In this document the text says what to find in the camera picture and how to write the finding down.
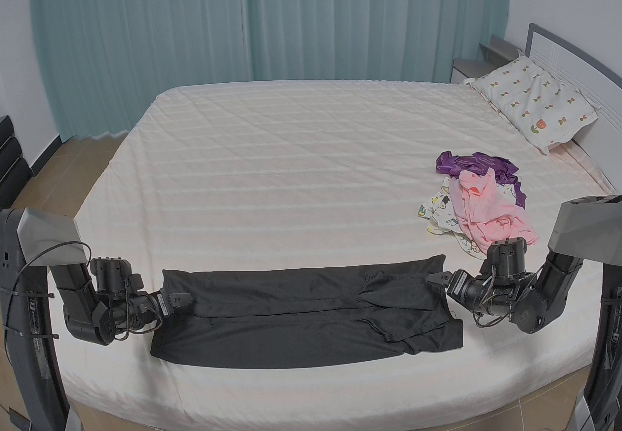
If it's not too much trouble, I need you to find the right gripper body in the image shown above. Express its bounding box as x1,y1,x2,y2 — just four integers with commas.
446,269,516,318

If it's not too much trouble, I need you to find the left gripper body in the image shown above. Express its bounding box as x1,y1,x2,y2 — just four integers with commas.
114,289,172,330

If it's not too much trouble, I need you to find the black T-shirt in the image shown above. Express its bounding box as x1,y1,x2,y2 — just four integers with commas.
150,254,465,369

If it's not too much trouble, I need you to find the bed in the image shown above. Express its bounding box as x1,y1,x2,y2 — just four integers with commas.
53,22,622,427

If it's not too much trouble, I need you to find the pink garment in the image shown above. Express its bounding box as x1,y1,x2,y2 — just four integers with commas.
447,169,540,250

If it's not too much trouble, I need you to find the white printed garment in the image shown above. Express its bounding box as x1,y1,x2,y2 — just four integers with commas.
415,176,487,257

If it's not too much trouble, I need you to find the purple garment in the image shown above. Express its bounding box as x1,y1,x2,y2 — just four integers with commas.
434,151,528,208

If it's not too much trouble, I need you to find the black chest of drawers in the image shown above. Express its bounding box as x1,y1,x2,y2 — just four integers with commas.
0,115,32,211

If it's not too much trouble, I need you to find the white printed pillow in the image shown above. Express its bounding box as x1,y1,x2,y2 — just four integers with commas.
464,52,598,155

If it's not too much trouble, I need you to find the grey bedside table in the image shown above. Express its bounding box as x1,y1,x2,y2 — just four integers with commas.
452,34,524,85

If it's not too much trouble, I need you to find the blue-green curtain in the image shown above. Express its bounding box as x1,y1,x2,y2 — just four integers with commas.
31,0,513,143

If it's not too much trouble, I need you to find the black cable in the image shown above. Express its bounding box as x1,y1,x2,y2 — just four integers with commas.
14,240,93,274

